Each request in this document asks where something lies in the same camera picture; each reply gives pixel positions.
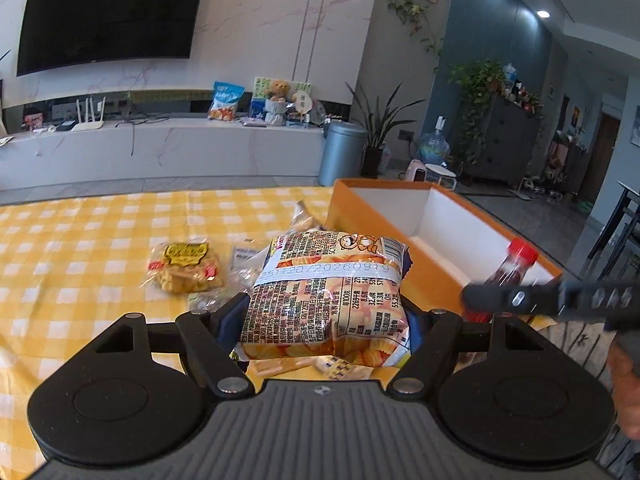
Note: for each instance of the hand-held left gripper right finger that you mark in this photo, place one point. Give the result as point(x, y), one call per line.
point(414, 331)

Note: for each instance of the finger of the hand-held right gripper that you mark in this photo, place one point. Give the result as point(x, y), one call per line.
point(500, 297)

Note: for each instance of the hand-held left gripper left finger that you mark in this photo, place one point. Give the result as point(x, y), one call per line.
point(230, 325)

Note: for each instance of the red cap sauce bottle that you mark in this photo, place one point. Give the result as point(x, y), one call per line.
point(515, 262)

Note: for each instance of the orange printed chip bag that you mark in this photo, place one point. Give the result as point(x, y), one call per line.
point(320, 305)

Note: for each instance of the orange cardboard box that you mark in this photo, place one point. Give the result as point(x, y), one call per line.
point(370, 220)

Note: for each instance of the person's right forearm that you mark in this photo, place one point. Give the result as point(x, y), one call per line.
point(627, 390)

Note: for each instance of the person's patterned clothing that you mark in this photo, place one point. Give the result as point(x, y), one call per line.
point(580, 355)

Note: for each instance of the wafer snack packet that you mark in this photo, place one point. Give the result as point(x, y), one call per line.
point(275, 366)

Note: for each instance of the small clear snack packet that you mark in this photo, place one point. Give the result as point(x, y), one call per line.
point(245, 262)

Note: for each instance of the yellow label cookie packet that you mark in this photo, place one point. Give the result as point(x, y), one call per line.
point(185, 270)

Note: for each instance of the checkered snack packet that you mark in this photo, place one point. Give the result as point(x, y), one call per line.
point(345, 367)

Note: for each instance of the black dining table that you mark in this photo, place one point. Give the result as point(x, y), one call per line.
point(622, 210)

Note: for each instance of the crumpled pale snack packet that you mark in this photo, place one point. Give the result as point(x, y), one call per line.
point(305, 220)

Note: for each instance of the white rolling stool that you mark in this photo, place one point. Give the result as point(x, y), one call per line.
point(441, 174)

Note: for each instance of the pink space heater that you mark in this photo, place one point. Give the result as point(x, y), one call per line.
point(414, 171)

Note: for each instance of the blue water jug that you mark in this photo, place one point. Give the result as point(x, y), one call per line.
point(434, 145)

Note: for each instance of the grey drawer cabinet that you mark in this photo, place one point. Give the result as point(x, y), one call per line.
point(505, 130)

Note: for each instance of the tall leafy potted plant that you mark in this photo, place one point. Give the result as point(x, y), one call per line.
point(372, 160)

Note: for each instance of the white marble television console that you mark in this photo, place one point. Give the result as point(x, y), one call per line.
point(175, 150)

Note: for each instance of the grey pedal trash can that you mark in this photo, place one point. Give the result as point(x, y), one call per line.
point(342, 155)

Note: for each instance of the trailing green plant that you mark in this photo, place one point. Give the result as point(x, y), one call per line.
point(475, 80)

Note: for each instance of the blue snack bag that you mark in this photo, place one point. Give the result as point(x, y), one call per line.
point(226, 102)

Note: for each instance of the brown teddy bear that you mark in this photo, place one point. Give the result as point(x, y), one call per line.
point(276, 97)

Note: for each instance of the round paper fan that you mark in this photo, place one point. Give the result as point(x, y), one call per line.
point(303, 101)

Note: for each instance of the green gift box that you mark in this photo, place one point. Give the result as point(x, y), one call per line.
point(260, 85)

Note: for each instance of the white router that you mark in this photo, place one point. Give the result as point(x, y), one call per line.
point(90, 122)

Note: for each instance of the hanging vine plant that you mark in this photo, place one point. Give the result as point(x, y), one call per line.
point(412, 12)

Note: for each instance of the black wall television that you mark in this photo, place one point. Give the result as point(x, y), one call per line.
point(110, 10)

